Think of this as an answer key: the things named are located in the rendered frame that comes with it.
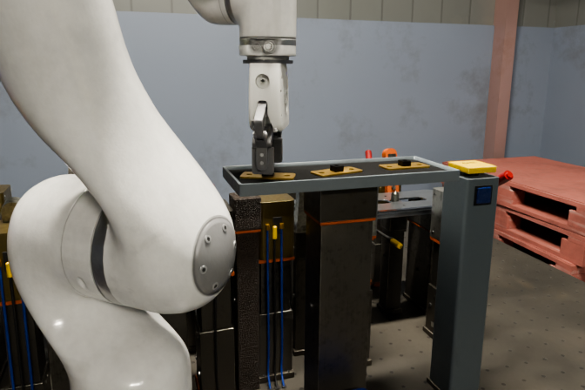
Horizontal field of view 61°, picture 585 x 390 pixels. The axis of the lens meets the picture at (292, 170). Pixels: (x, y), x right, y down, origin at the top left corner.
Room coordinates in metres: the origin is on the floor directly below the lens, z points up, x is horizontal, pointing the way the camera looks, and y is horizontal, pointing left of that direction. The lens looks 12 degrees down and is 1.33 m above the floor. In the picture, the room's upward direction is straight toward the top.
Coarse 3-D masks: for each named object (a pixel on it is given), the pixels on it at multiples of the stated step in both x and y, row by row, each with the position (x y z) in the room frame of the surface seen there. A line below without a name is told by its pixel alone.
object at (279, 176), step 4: (244, 172) 0.77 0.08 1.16; (248, 172) 0.77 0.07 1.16; (276, 172) 0.77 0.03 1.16; (280, 172) 0.77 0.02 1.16; (240, 176) 0.74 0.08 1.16; (244, 176) 0.74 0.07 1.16; (248, 176) 0.74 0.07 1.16; (252, 176) 0.74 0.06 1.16; (256, 176) 0.74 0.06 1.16; (260, 176) 0.74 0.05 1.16; (264, 176) 0.74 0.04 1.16; (268, 176) 0.74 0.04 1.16; (272, 176) 0.74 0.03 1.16; (276, 176) 0.74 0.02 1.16; (280, 176) 0.74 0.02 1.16; (284, 176) 0.74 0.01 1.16; (288, 176) 0.75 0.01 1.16; (292, 176) 0.75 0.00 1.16
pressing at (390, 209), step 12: (384, 192) 1.30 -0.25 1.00; (408, 192) 1.29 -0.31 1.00; (420, 192) 1.29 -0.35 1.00; (432, 192) 1.29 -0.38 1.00; (384, 204) 1.17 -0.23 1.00; (396, 204) 1.17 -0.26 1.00; (408, 204) 1.18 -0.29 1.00; (420, 204) 1.18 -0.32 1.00; (384, 216) 1.09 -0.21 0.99; (396, 216) 1.10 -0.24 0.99
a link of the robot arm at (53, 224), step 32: (32, 192) 0.46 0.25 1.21; (64, 192) 0.45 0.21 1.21; (32, 224) 0.43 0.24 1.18; (64, 224) 0.42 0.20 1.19; (96, 224) 0.41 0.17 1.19; (32, 256) 0.43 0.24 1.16; (64, 256) 0.41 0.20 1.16; (32, 288) 0.43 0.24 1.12; (64, 288) 0.43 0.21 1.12; (96, 288) 0.41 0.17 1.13; (64, 320) 0.43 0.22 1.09; (96, 320) 0.45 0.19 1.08; (128, 320) 0.46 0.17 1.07; (160, 320) 0.49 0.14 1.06; (64, 352) 0.42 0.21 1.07; (96, 352) 0.42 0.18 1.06; (128, 352) 0.43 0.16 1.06; (160, 352) 0.44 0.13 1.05; (96, 384) 0.40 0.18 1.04; (128, 384) 0.41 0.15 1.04; (160, 384) 0.42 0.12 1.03
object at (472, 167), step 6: (450, 162) 0.89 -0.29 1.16; (456, 162) 0.89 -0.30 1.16; (462, 162) 0.89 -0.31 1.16; (468, 162) 0.89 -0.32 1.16; (474, 162) 0.89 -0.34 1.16; (480, 162) 0.89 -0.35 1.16; (456, 168) 0.87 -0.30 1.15; (462, 168) 0.86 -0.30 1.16; (468, 168) 0.84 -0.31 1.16; (474, 168) 0.84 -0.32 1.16; (480, 168) 0.85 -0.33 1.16; (486, 168) 0.85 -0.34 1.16; (492, 168) 0.86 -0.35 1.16; (468, 174) 0.87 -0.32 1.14; (474, 174) 0.86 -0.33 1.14
